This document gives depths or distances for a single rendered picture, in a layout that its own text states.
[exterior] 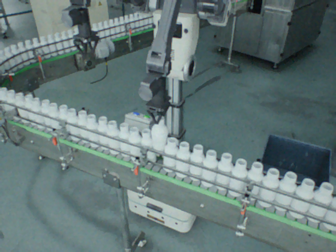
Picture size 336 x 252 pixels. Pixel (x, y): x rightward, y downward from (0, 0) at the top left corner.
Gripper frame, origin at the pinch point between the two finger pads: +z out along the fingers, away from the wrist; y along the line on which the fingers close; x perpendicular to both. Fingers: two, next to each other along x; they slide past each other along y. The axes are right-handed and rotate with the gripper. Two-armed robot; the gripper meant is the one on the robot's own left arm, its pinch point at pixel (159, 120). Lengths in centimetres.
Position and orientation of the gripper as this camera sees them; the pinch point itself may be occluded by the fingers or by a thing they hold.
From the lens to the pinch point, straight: 116.6
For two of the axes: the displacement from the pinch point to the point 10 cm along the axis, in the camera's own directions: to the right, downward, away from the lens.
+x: -9.0, -2.6, 3.6
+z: 0.0, 8.1, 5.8
